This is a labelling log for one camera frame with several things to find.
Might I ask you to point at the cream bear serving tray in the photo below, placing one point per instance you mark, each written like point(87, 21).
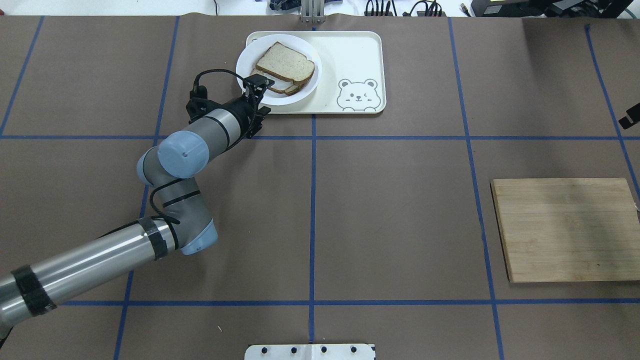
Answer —
point(353, 79)

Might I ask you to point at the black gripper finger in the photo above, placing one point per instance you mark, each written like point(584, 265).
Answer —
point(631, 117)

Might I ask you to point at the wooden cutting board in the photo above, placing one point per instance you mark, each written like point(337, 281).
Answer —
point(567, 229)

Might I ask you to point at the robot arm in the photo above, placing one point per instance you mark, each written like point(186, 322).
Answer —
point(182, 220)

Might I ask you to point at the white round plate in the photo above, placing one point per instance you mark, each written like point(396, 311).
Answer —
point(259, 44)

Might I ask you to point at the aluminium frame post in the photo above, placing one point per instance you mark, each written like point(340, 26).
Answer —
point(312, 11)

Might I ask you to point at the bread slice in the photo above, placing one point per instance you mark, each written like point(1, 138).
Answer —
point(287, 64)
point(283, 87)

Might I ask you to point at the bread slice under egg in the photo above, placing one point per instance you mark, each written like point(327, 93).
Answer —
point(283, 87)

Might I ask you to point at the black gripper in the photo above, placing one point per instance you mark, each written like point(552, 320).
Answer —
point(242, 116)

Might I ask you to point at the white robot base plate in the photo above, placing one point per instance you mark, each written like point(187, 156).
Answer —
point(331, 351)

